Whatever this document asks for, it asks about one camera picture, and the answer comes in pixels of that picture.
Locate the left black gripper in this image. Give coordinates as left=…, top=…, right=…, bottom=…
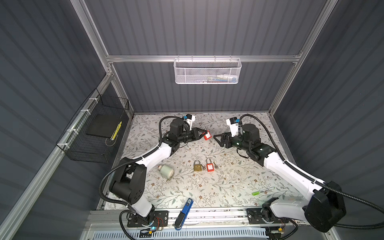
left=176, top=127, right=206, bottom=144

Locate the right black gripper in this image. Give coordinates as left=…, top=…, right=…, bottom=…
left=213, top=131, right=250, bottom=153

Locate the brass padlock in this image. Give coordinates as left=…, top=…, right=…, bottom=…
left=194, top=160, right=203, bottom=172

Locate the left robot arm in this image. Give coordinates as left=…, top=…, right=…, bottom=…
left=98, top=114, right=208, bottom=225

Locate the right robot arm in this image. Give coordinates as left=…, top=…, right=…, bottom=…
left=214, top=116, right=384, bottom=233

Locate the green marker pen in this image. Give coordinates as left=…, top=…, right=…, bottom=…
left=252, top=187, right=275, bottom=196

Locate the blue black utility knife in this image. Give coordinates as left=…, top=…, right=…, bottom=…
left=174, top=198, right=194, bottom=231

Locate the black pad in basket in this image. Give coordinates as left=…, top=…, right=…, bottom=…
left=86, top=115, right=121, bottom=138

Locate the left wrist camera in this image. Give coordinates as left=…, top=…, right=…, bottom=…
left=183, top=114, right=196, bottom=131

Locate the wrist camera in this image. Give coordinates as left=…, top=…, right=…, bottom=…
left=226, top=117, right=240, bottom=137
left=183, top=114, right=196, bottom=131

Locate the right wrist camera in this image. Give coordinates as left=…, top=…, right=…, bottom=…
left=226, top=117, right=240, bottom=137

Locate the white wire mesh basket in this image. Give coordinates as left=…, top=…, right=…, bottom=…
left=173, top=57, right=242, bottom=85

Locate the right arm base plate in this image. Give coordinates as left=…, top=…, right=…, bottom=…
left=246, top=208, right=289, bottom=225

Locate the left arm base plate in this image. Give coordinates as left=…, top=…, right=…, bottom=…
left=127, top=211, right=169, bottom=228

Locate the black wire basket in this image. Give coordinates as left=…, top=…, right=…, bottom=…
left=57, top=90, right=130, bottom=164

